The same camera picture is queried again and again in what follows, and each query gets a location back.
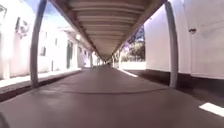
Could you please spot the white building with windows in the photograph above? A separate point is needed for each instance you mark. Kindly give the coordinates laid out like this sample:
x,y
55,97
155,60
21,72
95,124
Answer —
x,y
20,43

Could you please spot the row of roof posts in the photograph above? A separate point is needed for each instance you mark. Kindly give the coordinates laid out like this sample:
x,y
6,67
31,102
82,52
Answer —
x,y
115,60

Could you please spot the white wall with dark base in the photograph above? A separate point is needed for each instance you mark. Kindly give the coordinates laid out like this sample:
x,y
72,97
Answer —
x,y
200,40

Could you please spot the covered walkway roof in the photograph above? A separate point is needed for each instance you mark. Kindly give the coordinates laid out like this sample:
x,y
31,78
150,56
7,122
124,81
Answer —
x,y
108,23

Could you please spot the pale ground strip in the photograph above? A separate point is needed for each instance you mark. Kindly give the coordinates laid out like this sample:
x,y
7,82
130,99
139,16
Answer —
x,y
30,79

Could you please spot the brown concrete covered path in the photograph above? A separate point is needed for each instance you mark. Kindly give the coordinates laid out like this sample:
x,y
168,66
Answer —
x,y
106,106

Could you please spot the green trees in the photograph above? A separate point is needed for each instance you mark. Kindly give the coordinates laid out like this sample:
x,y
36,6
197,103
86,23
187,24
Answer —
x,y
135,50

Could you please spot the grey roof support post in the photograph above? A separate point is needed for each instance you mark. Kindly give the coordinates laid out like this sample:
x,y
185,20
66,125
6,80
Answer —
x,y
36,46
172,46

